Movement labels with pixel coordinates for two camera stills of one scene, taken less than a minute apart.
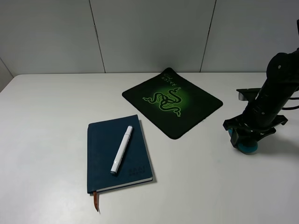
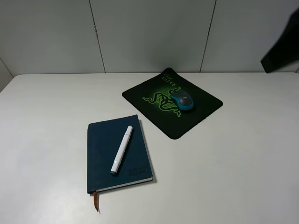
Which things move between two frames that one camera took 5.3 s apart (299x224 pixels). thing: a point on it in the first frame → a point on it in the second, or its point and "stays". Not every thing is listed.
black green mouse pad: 173,104 stays
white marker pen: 120,154 stays
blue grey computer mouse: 246,148 → 184,100
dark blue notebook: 104,138 stays
